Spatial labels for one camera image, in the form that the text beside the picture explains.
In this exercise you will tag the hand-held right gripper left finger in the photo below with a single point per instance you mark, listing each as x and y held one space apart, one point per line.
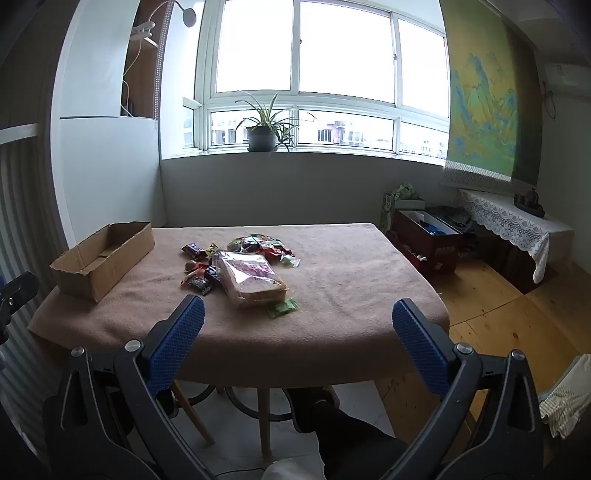
178 346

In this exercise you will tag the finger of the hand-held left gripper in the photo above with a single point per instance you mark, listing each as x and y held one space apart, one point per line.
18 288

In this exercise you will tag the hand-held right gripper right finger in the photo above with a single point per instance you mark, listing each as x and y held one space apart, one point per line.
420 346

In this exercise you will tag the small black snack packet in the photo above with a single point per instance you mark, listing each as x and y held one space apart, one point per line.
201 285

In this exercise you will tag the red white snack packet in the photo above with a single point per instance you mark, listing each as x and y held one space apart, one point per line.
213 273

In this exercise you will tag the brown round candy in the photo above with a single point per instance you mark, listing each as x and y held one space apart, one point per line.
190 266

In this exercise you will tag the dark purple chocolate bar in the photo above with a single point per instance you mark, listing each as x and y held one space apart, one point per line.
194 249

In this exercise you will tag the bagged sliced bread loaf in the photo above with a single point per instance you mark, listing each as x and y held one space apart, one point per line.
251 281

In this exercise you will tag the brown cardboard box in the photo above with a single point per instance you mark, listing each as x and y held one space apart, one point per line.
115 267

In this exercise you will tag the green snack packet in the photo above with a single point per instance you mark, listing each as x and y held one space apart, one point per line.
284 308

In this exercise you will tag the large red snack bag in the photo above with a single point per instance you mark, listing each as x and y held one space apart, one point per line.
258 244

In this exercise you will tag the small pale green packet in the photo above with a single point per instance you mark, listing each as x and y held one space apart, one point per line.
291 262

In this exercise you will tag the wooden chair leg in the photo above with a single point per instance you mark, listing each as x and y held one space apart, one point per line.
194 413

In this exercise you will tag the white slatted panel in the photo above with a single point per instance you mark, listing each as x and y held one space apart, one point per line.
23 207

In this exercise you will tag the red box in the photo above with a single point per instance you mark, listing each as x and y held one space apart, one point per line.
429 240

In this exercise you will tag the wooden table leg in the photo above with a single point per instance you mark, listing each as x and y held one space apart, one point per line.
264 420

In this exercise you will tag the person's leg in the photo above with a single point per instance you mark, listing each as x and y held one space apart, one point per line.
351 438

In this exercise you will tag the white cabinet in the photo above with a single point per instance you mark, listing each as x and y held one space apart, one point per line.
111 175

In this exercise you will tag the green gift bag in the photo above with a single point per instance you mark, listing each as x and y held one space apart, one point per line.
401 196

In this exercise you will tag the white lace-covered side table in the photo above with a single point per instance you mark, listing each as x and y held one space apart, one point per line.
512 221

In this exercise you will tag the striped cloth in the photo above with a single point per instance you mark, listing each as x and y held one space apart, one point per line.
565 401

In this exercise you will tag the dark ornament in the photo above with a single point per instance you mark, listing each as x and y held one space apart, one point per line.
530 203

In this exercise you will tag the potted spider plant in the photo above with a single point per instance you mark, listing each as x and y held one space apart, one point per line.
261 136

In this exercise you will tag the wooden shelf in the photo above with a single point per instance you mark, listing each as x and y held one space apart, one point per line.
143 74

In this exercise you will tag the white framed window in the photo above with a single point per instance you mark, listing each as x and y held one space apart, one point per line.
295 99

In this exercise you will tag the white air conditioner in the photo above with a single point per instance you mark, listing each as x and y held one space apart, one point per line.
565 78

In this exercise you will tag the white clip lamp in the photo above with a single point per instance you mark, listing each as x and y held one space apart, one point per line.
188 17

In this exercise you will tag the landscape wall poster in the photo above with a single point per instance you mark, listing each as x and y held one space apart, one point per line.
485 92

